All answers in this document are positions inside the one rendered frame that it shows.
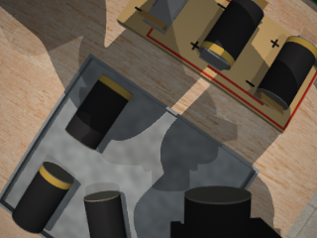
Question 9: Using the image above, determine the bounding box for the black battery with gold end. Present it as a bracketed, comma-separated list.
[64, 73, 133, 150]
[198, 0, 264, 70]
[256, 36, 317, 110]
[12, 162, 74, 234]
[184, 186, 252, 238]
[83, 190, 127, 238]

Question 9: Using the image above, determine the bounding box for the tan battery holder board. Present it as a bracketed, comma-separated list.
[117, 0, 317, 133]

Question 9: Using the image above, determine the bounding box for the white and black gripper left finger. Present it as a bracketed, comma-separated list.
[170, 221, 188, 238]

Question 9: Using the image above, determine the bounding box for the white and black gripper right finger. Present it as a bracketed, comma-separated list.
[250, 217, 282, 238]

